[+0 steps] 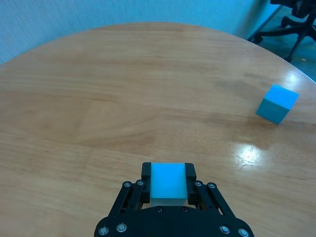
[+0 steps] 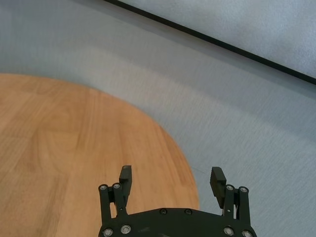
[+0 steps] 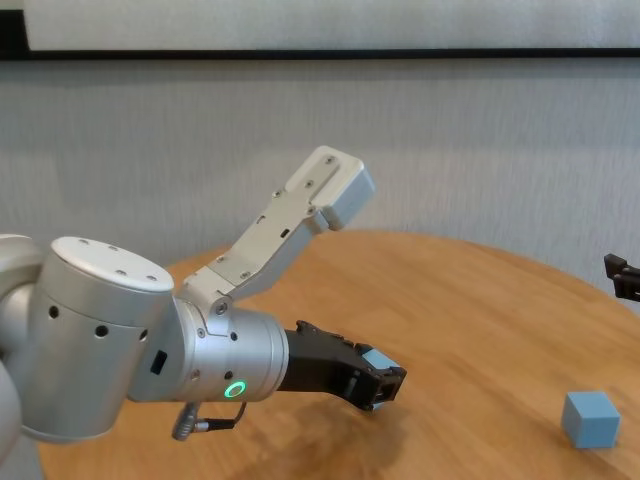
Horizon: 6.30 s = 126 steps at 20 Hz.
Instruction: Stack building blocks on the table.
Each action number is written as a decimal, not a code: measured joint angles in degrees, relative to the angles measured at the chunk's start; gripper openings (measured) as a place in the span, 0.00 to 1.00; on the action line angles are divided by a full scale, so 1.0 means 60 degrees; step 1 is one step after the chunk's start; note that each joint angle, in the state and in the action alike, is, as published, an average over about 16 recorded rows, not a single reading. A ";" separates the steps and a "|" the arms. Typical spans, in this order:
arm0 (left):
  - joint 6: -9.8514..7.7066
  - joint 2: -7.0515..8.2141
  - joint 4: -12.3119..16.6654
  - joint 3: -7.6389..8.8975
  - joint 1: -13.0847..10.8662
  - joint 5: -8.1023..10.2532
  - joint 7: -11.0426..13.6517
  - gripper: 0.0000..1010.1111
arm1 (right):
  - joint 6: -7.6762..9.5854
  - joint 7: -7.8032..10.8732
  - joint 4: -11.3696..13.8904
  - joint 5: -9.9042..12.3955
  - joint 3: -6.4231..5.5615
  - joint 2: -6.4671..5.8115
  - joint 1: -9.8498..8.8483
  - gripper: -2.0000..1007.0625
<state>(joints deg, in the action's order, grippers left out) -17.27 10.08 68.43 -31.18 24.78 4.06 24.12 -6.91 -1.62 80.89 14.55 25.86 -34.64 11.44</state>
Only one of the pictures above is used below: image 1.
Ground black office chair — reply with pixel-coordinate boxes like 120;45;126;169
254;0;316;62

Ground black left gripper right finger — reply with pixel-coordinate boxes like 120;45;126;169
185;162;233;216

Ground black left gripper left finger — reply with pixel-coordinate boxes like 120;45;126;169
108;162;152;218

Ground blue cube block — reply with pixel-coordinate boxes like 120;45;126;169
255;83;300;126
150;162;188;207

